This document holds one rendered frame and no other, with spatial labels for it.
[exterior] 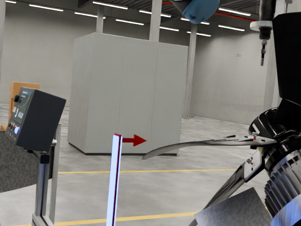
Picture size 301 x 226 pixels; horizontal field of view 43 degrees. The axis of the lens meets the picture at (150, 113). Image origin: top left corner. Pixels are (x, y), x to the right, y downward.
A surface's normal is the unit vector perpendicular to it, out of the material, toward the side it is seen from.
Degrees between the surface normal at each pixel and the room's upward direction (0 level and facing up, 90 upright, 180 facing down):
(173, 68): 90
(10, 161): 90
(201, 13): 131
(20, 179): 90
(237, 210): 56
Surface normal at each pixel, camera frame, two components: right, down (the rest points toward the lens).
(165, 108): 0.43, 0.09
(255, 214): -0.32, -0.55
